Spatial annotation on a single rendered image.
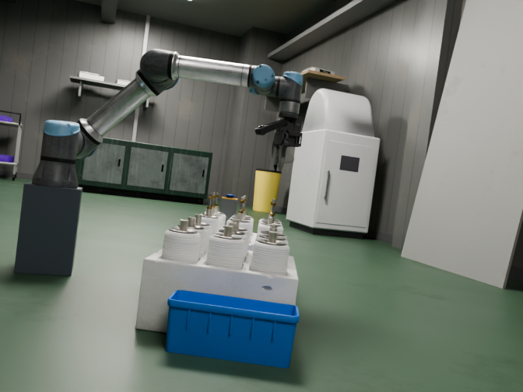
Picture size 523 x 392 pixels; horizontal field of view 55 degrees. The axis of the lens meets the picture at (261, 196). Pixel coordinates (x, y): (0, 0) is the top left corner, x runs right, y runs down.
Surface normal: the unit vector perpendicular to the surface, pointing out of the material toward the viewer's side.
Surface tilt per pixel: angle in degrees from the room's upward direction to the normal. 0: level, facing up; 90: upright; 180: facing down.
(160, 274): 90
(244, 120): 90
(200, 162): 90
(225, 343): 92
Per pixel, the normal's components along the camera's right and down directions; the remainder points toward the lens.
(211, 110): 0.31, 0.07
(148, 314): -0.04, 0.03
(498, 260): -0.92, -0.24
